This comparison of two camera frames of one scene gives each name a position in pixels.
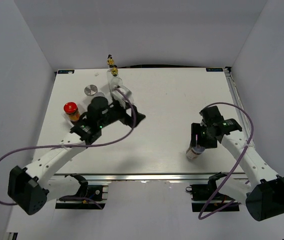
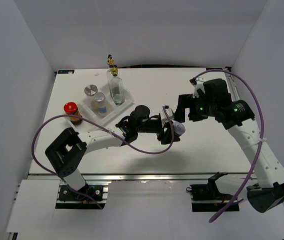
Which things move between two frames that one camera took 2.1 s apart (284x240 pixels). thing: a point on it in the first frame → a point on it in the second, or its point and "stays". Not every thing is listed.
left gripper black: x=126 y=119 → x=164 y=139
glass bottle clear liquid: x=116 y=83 stays
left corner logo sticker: x=65 y=71 stays
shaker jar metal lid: x=90 y=89 stays
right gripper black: x=196 y=129 → x=187 y=101
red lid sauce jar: x=71 y=108 stays
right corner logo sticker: x=214 y=69 stays
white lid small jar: x=193 y=152 → x=179 y=128
